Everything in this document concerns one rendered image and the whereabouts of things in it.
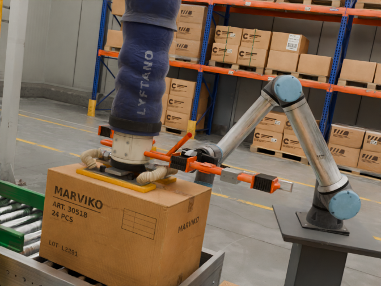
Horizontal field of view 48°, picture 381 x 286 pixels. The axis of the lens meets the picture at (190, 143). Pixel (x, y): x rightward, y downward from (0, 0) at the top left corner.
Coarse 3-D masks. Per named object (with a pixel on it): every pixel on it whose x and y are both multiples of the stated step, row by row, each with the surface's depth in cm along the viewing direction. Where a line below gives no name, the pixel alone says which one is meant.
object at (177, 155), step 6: (174, 156) 174; (180, 156) 180; (186, 156) 182; (192, 156) 180; (174, 162) 175; (180, 162) 174; (186, 162) 172; (192, 162) 176; (174, 168) 174; (180, 168) 173; (186, 168) 173
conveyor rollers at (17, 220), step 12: (0, 204) 246; (12, 204) 246; (24, 204) 251; (0, 216) 227; (12, 216) 232; (24, 216) 232; (36, 216) 236; (12, 228) 221; (24, 228) 218; (36, 228) 224; (24, 240) 206; (36, 240) 213; (24, 252) 194; (36, 252) 201; (48, 264) 184; (84, 276) 179
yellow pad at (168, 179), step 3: (105, 165) 200; (108, 165) 199; (135, 174) 193; (138, 174) 193; (165, 177) 191; (168, 177) 194; (171, 177) 194; (174, 177) 195; (156, 180) 189; (159, 180) 188; (162, 180) 188; (165, 180) 187; (168, 180) 189; (171, 180) 191; (174, 180) 194; (162, 183) 188; (165, 183) 187; (168, 183) 189
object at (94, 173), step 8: (96, 168) 187; (104, 168) 182; (88, 176) 181; (96, 176) 179; (104, 176) 178; (112, 176) 178; (120, 176) 180; (128, 176) 177; (120, 184) 174; (128, 184) 173; (136, 184) 173; (144, 184) 174; (152, 184) 177; (144, 192) 170
